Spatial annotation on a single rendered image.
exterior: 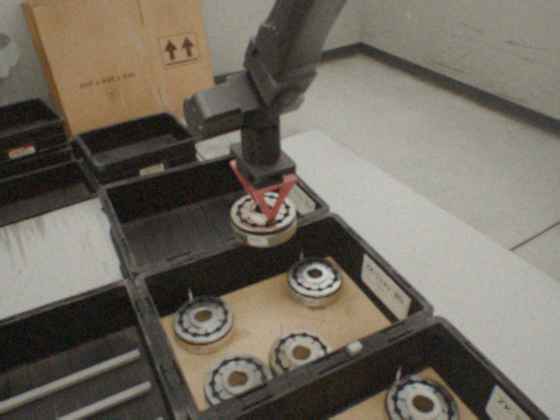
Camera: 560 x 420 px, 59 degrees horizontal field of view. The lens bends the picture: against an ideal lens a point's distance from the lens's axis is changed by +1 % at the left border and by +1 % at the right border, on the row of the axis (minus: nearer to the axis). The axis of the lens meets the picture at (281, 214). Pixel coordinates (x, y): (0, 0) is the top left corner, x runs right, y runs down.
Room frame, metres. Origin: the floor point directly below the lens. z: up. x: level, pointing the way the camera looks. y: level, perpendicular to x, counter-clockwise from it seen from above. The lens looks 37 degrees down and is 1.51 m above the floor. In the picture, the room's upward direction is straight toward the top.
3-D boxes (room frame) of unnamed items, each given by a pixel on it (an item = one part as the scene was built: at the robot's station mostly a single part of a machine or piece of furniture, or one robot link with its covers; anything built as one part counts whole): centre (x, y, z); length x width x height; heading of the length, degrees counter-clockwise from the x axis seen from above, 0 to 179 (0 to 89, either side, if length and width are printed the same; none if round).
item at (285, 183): (0.61, 0.02, 1.10); 0.07 x 0.07 x 0.09; 27
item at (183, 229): (0.82, 0.14, 0.87); 0.40 x 0.30 x 0.11; 118
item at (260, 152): (0.62, 0.03, 1.17); 0.10 x 0.07 x 0.07; 27
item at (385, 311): (0.56, 0.00, 0.87); 0.40 x 0.30 x 0.11; 118
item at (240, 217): (0.62, 0.03, 1.04); 0.10 x 0.10 x 0.01
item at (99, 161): (1.73, 0.57, 0.37); 0.40 x 0.30 x 0.45; 124
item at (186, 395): (0.56, 0.00, 0.92); 0.40 x 0.30 x 0.02; 118
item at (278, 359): (0.49, -0.03, 0.86); 0.10 x 0.10 x 0.01
